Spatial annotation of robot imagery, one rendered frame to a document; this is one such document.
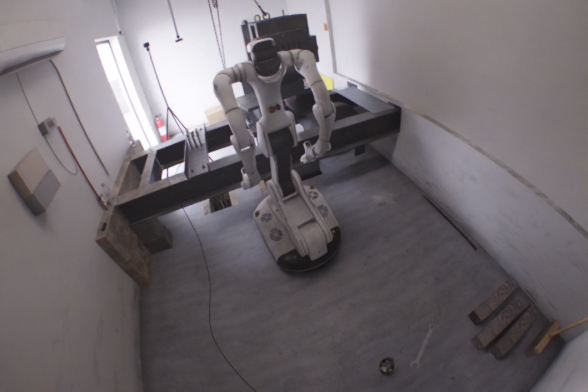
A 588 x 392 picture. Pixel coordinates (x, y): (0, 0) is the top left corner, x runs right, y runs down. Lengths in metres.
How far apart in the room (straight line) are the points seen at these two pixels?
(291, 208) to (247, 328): 0.90
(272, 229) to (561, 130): 1.99
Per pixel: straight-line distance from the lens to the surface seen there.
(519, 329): 2.00
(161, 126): 4.58
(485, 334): 1.86
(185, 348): 2.02
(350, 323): 1.77
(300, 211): 1.73
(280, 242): 1.83
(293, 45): 2.18
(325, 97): 1.31
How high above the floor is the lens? 1.69
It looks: 37 degrees down
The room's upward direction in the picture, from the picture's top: 11 degrees counter-clockwise
